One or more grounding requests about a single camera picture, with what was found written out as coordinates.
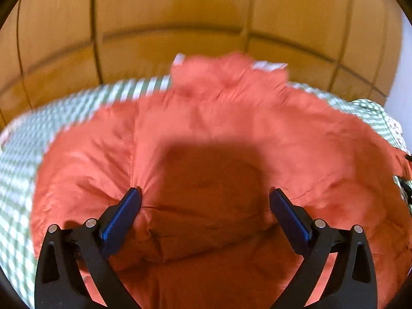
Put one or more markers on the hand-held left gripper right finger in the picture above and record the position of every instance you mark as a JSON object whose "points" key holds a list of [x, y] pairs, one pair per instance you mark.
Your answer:
{"points": [[288, 217]]}

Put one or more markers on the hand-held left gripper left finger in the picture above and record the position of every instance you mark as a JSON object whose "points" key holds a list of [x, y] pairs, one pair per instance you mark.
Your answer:
{"points": [[124, 214]]}

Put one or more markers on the orange-red jacket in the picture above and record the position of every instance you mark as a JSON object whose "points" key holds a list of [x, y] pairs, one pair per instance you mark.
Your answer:
{"points": [[209, 119]]}

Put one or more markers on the green checked bed sheet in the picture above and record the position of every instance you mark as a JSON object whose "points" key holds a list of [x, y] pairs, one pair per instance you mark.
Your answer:
{"points": [[25, 141]]}

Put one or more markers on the floral patterned pillow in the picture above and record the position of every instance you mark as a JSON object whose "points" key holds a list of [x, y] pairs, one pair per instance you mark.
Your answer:
{"points": [[397, 132]]}

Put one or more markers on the wooden panelled wardrobe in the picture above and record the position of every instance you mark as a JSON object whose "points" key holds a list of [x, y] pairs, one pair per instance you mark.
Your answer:
{"points": [[193, 6]]}

